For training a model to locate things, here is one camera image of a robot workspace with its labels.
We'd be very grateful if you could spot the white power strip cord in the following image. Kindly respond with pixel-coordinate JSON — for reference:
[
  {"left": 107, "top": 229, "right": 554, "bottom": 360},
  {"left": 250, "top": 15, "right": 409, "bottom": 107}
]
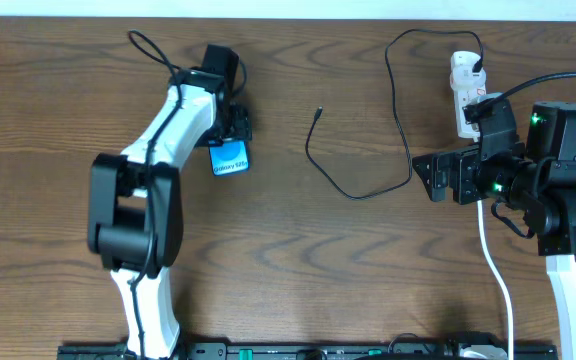
[{"left": 472, "top": 135, "right": 515, "bottom": 360}]

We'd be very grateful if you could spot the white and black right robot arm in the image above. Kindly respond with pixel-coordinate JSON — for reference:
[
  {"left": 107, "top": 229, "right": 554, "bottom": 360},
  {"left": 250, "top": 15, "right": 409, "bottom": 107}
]
[{"left": 412, "top": 100, "right": 576, "bottom": 359}]

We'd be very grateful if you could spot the white power strip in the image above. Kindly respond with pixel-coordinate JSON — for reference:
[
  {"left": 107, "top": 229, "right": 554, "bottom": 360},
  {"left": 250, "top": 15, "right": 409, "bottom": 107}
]
[{"left": 450, "top": 74, "right": 489, "bottom": 140}]

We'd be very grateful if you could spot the blue screen Galaxy smartphone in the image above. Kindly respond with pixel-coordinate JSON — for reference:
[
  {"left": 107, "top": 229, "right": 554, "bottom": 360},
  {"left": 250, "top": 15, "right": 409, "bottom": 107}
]
[{"left": 209, "top": 141, "right": 249, "bottom": 176}]

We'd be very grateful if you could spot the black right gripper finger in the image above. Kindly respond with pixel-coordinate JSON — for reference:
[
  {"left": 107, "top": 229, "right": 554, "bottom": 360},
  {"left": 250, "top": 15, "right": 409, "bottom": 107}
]
[
  {"left": 428, "top": 172, "right": 449, "bottom": 202},
  {"left": 412, "top": 152, "right": 451, "bottom": 175}
]

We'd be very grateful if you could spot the white USB charger plug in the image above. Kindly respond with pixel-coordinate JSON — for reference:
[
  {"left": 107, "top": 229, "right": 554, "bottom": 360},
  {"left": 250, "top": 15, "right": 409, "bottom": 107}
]
[{"left": 450, "top": 51, "right": 486, "bottom": 91}]

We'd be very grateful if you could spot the black USB charging cable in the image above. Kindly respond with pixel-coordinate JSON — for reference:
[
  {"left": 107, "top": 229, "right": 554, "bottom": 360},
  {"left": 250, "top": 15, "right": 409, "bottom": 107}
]
[{"left": 305, "top": 28, "right": 485, "bottom": 202}]

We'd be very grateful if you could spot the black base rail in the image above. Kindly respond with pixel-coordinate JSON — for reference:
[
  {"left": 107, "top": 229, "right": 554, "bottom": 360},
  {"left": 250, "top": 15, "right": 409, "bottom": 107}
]
[{"left": 56, "top": 339, "right": 559, "bottom": 360}]

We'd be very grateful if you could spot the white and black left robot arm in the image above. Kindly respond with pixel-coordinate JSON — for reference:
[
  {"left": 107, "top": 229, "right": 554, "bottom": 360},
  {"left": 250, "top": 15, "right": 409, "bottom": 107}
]
[{"left": 87, "top": 66, "right": 251, "bottom": 359}]

